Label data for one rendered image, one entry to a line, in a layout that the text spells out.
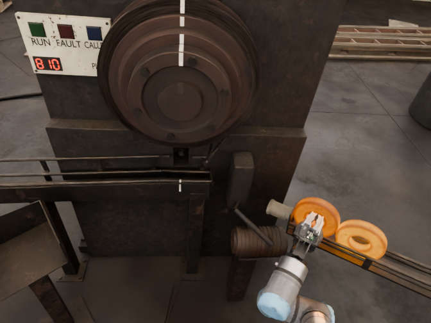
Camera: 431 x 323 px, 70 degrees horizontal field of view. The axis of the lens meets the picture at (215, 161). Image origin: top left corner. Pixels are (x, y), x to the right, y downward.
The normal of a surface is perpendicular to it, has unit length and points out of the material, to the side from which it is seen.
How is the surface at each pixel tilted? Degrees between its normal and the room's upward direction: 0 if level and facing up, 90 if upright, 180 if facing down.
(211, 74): 90
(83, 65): 90
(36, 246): 5
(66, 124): 0
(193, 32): 28
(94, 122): 0
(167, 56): 90
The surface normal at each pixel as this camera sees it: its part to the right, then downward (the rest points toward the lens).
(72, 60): 0.05, 0.68
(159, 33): -0.18, -0.32
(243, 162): 0.08, -0.73
